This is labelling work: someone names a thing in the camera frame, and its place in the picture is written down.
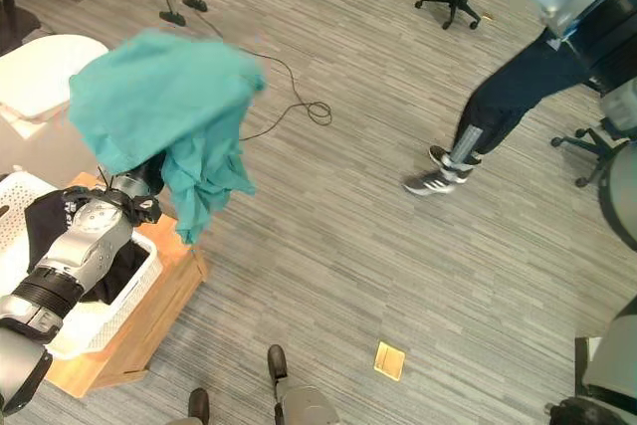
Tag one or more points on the low wooden table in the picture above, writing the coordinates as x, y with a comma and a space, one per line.
164, 295

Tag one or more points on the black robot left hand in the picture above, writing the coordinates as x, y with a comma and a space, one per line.
156, 176

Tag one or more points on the teal bed cloth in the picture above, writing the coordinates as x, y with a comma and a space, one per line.
149, 96

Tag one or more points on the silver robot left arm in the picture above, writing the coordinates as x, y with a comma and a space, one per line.
84, 246

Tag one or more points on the brass floor outlet plate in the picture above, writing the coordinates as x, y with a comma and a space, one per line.
389, 360

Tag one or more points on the dark chair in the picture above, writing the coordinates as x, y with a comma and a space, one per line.
15, 17

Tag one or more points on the black garment with white print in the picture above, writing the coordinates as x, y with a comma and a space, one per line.
124, 271

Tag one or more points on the beige bed mattress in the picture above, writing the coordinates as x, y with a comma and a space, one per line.
27, 148

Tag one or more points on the person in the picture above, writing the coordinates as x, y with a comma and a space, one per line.
512, 86

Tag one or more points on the white plastic laundry basket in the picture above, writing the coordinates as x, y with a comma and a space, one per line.
99, 326

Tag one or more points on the robot own right leg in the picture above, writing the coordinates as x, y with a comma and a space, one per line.
301, 405

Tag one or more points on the robot own left foot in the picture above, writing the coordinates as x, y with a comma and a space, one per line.
199, 405

